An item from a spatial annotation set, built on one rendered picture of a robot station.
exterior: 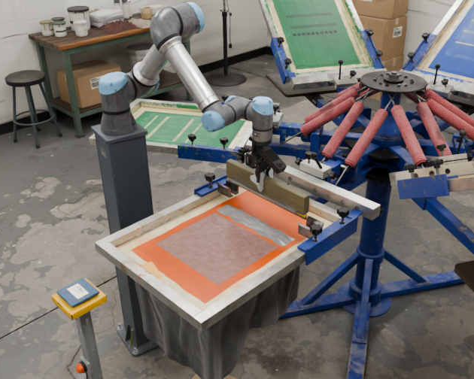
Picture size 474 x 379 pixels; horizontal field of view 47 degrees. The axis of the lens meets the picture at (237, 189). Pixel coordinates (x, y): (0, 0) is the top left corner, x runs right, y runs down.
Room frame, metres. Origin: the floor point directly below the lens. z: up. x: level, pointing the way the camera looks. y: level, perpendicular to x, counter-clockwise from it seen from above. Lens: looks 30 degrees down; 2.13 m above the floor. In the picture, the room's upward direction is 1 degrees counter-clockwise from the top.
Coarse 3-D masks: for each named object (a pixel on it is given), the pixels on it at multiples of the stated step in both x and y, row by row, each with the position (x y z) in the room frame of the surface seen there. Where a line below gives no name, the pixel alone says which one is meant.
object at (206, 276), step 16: (272, 224) 1.77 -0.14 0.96; (288, 224) 1.77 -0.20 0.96; (304, 224) 1.77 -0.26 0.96; (240, 240) 1.67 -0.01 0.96; (256, 240) 1.67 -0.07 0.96; (208, 256) 1.57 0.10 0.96; (224, 256) 1.57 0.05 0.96; (240, 256) 1.57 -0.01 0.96; (256, 256) 1.57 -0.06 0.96; (272, 256) 1.57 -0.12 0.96; (176, 272) 1.48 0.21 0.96; (192, 272) 1.48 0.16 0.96; (208, 272) 1.48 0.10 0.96; (224, 272) 1.48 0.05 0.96; (240, 272) 1.48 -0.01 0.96; (192, 288) 1.40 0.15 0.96; (208, 288) 1.40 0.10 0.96; (224, 288) 1.40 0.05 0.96
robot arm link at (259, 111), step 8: (256, 104) 1.81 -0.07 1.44; (264, 104) 1.80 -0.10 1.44; (272, 104) 1.83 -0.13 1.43; (248, 112) 1.83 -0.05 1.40; (256, 112) 1.81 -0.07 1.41; (264, 112) 1.80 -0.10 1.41; (272, 112) 1.82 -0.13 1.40; (256, 120) 1.81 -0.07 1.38; (264, 120) 1.80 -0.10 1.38; (272, 120) 1.83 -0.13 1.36; (256, 128) 1.81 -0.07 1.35; (264, 128) 1.80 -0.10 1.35
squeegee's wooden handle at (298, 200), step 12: (228, 168) 1.95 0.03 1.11; (240, 168) 1.90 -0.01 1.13; (252, 168) 1.89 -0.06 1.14; (240, 180) 1.90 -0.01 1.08; (264, 180) 1.81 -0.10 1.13; (276, 180) 1.79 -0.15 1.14; (264, 192) 1.81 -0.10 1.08; (276, 192) 1.76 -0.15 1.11; (288, 192) 1.72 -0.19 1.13; (300, 192) 1.71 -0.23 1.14; (288, 204) 1.72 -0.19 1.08; (300, 204) 1.68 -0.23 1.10
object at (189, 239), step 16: (240, 208) 1.89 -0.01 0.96; (256, 208) 1.89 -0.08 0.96; (272, 208) 1.89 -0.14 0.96; (192, 224) 1.78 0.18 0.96; (208, 224) 1.78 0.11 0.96; (224, 224) 1.78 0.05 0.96; (240, 224) 1.78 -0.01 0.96; (160, 240) 1.68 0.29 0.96; (176, 240) 1.68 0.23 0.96; (192, 240) 1.67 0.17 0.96; (208, 240) 1.67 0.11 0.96; (224, 240) 1.67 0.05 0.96; (144, 256) 1.58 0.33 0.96; (160, 256) 1.57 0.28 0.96; (176, 256) 1.57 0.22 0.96; (192, 256) 1.57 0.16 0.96
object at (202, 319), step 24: (216, 192) 1.98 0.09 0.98; (168, 216) 1.81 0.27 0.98; (336, 216) 1.77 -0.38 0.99; (120, 240) 1.65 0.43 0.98; (120, 264) 1.50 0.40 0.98; (288, 264) 1.48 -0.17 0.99; (144, 288) 1.41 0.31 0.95; (168, 288) 1.36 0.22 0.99; (240, 288) 1.35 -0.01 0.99; (264, 288) 1.39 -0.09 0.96; (192, 312) 1.25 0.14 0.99; (216, 312) 1.25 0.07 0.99
